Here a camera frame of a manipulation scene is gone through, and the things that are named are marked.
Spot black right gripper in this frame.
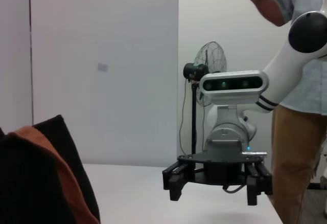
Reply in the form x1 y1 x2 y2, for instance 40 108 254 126
162 150 273 206

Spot black bag with orange handles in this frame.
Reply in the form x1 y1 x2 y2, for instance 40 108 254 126
0 114 101 224

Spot bystander forearm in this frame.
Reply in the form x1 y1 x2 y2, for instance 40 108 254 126
251 0 287 27

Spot tan trousers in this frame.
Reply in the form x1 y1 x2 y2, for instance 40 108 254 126
270 103 327 224

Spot white background equipment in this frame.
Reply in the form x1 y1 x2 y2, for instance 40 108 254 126
312 134 327 190

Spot right gripper cable with plugs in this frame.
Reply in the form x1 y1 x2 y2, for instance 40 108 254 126
222 151 268 194

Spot thin fan power cord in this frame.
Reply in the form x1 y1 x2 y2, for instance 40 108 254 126
178 79 188 155

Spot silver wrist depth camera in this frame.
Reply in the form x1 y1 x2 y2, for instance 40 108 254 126
199 70 269 106

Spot black pedestal fan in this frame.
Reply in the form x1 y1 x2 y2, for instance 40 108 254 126
183 41 227 158

